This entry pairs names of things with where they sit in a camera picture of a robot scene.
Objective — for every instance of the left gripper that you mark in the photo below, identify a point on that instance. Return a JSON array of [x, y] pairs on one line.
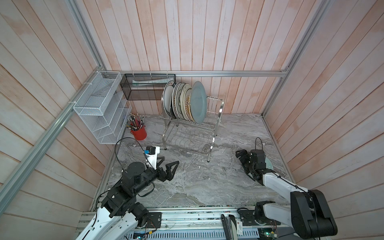
[[169, 175]]

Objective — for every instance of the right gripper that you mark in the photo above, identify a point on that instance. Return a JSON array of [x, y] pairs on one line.
[[242, 158]]

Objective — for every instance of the light green floral plate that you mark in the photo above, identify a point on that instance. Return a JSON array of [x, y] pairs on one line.
[[269, 164]]

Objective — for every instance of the steel two-tier dish rack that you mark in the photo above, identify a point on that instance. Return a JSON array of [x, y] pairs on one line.
[[192, 137]]

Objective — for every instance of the large orange sunburst plate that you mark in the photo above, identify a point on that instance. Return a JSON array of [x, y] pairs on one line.
[[174, 100]]

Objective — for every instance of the small orange sunburst plate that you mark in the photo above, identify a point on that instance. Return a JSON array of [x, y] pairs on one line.
[[187, 104]]

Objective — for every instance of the grey-green round plate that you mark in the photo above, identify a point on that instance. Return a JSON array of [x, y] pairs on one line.
[[198, 102]]

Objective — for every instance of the green rim white plate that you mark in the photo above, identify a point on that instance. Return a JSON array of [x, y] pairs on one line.
[[167, 96]]

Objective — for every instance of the cream floral plate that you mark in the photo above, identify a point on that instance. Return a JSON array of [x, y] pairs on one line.
[[185, 88]]

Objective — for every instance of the white plate green characters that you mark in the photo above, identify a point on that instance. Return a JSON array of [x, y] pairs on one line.
[[178, 101]]

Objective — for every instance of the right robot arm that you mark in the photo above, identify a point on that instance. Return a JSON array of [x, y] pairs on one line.
[[308, 213]]

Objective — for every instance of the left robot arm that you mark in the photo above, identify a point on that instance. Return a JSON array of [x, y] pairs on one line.
[[120, 212]]

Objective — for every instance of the red pencil cup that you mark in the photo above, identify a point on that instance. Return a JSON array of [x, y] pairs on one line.
[[139, 134]]

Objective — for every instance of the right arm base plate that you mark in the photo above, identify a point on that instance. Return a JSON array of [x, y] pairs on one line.
[[249, 217]]

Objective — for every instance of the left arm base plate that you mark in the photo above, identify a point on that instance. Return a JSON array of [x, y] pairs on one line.
[[153, 220]]

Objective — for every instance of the black mesh wall basket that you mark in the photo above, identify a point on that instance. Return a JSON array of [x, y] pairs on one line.
[[145, 87]]

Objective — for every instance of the white wire wall shelf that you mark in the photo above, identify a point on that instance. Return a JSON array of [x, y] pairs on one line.
[[103, 108]]

